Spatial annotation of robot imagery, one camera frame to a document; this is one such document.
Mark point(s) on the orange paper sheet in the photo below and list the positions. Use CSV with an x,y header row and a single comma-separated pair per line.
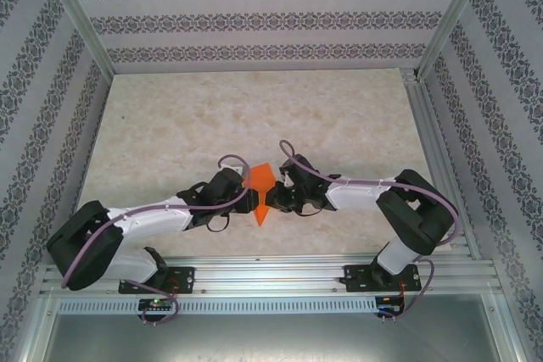
x,y
259,177

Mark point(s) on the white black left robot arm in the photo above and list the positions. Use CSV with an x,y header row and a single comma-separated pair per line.
x,y
148,218

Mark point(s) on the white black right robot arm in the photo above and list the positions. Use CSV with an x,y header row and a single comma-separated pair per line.
x,y
356,194

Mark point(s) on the grey metal sheet panel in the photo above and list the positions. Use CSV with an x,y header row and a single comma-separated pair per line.
x,y
271,341

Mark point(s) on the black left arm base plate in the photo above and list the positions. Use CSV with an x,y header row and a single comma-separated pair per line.
x,y
184,279

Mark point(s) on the long aluminium mounting rail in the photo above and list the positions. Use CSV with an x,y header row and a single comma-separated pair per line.
x,y
263,273

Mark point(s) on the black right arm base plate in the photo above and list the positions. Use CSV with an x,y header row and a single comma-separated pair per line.
x,y
356,279

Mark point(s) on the aluminium side rail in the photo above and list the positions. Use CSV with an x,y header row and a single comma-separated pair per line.
x,y
437,158

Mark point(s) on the aluminium frame post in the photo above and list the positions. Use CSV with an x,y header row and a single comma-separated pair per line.
x,y
80,18
454,10

